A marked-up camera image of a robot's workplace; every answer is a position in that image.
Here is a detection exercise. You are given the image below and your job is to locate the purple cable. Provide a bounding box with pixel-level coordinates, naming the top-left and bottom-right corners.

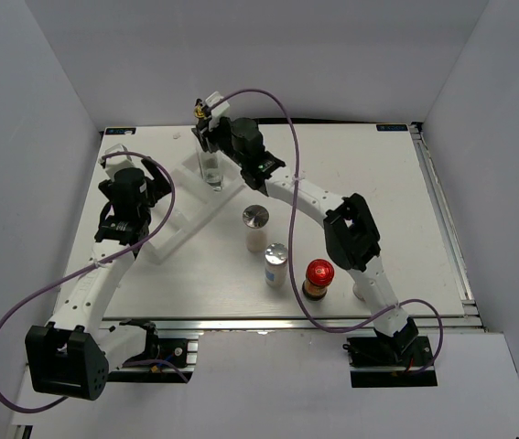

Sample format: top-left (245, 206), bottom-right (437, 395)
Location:
top-left (215, 89), bottom-right (447, 376)
top-left (0, 151), bottom-right (178, 415)

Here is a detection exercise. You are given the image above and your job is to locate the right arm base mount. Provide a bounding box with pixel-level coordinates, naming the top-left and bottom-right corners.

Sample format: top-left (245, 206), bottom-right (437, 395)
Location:
top-left (342, 337), bottom-right (438, 389)

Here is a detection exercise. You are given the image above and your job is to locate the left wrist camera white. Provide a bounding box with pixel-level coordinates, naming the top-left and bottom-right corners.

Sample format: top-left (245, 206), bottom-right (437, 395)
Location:
top-left (99, 144), bottom-right (135, 181)

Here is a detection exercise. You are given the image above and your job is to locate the blue label shaker jar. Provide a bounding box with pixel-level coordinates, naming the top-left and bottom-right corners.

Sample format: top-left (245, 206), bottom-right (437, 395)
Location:
top-left (265, 243), bottom-right (288, 288)

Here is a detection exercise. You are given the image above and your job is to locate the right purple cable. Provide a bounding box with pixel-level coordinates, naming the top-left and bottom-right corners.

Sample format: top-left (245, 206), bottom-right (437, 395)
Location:
top-left (215, 89), bottom-right (447, 376)

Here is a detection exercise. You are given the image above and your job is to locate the corner logo sticker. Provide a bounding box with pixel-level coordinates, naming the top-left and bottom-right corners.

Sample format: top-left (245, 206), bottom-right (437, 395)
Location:
top-left (375, 123), bottom-right (409, 133)
top-left (104, 127), bottom-right (136, 136)

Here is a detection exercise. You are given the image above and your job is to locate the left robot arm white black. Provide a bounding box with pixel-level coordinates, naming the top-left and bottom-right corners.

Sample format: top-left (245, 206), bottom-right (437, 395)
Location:
top-left (25, 154), bottom-right (175, 401)

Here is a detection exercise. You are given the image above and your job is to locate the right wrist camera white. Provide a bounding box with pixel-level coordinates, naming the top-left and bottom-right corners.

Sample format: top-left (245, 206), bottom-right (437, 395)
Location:
top-left (199, 91), bottom-right (230, 131)

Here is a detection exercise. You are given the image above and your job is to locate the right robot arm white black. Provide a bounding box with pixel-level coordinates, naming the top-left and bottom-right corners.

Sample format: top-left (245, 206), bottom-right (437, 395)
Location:
top-left (192, 116), bottom-right (418, 365)

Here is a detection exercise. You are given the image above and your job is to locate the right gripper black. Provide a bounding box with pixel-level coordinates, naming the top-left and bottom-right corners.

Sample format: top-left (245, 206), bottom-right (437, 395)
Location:
top-left (192, 114), bottom-right (247, 168)

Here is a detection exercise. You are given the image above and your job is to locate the aluminium table frame rail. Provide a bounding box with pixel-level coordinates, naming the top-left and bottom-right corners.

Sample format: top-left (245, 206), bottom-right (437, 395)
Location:
top-left (408, 122), bottom-right (486, 332)

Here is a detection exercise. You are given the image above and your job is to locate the red lid sauce jar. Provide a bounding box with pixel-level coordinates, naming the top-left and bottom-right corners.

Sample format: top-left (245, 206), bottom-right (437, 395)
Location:
top-left (302, 259), bottom-right (335, 301)

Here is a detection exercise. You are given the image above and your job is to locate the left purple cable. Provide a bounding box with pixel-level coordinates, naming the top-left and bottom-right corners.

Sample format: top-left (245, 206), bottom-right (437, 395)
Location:
top-left (0, 151), bottom-right (178, 415)

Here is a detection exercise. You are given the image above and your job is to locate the glass bottle dark sauce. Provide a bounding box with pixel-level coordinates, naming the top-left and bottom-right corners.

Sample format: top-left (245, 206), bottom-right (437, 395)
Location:
top-left (194, 99), bottom-right (207, 120)

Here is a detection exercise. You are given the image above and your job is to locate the glass bottle clear liquid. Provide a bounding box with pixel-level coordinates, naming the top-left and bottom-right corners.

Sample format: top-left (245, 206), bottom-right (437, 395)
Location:
top-left (197, 149), bottom-right (223, 192)

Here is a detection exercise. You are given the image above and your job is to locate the left corner logo sticker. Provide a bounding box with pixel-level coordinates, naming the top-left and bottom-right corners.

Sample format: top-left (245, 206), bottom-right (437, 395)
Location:
top-left (104, 127), bottom-right (136, 136)

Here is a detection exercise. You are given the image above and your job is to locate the right corner logo sticker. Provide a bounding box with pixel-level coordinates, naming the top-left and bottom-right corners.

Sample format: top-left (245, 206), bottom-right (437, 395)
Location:
top-left (375, 123), bottom-right (409, 133)

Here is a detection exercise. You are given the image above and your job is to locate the white compartment tray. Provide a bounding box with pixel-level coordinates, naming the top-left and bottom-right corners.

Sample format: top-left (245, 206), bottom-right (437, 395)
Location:
top-left (141, 154), bottom-right (244, 265)

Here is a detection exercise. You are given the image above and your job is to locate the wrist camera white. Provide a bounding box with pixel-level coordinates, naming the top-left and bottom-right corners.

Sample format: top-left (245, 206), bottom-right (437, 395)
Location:
top-left (99, 144), bottom-right (135, 181)
top-left (199, 91), bottom-right (230, 131)

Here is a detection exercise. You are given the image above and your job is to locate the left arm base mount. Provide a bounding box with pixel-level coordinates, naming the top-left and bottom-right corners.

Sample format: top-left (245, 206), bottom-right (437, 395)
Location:
top-left (101, 318), bottom-right (194, 384)

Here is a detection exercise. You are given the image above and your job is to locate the white lid small jar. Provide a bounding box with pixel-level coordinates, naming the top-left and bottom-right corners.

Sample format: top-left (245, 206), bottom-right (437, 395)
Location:
top-left (352, 284), bottom-right (364, 301)

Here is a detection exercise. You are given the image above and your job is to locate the shaker jar metal lid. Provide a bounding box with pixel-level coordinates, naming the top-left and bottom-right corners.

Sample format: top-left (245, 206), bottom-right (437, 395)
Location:
top-left (242, 205), bottom-right (269, 253)

